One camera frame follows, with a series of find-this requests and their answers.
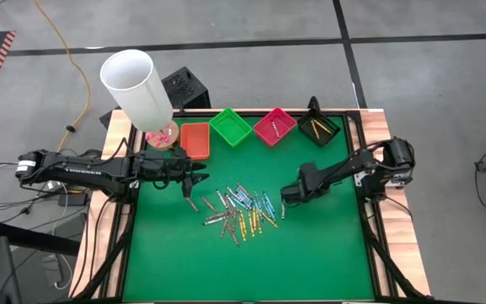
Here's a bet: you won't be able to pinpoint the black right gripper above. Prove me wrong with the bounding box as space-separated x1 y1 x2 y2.
279 161 327 209

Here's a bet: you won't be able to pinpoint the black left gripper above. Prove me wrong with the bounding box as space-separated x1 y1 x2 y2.
135 146 211 199

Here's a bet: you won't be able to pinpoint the orange plastic basket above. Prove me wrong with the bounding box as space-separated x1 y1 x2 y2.
179 122 212 161

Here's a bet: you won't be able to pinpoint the round wooden pink dish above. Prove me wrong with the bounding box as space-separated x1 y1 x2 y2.
145 119 181 152

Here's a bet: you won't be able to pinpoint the green plastic basket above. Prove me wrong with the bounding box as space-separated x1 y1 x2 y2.
208 106 254 149

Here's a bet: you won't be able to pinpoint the black plastic basket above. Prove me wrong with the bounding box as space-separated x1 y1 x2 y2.
296 107 342 148

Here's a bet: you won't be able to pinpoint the red plastic basket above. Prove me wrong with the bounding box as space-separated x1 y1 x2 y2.
252 106 299 148

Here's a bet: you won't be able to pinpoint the black perforated box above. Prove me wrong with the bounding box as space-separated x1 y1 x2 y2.
160 65 212 112

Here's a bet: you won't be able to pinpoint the wooden table side board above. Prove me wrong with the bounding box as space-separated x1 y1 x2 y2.
359 108 432 296
68 109 143 299

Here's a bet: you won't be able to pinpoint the white cylindrical lamp shade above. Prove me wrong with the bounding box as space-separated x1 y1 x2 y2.
99 48 175 133

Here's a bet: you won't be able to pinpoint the white power adapter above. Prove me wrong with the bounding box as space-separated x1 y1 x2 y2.
41 253 73 291

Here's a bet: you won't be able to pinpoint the black floor beam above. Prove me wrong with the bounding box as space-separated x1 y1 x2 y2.
0 219 82 258

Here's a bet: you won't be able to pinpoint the black aluminium table frame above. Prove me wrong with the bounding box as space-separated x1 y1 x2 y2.
67 108 434 304

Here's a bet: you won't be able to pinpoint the yellow cable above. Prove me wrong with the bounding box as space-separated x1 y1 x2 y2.
33 0 92 153

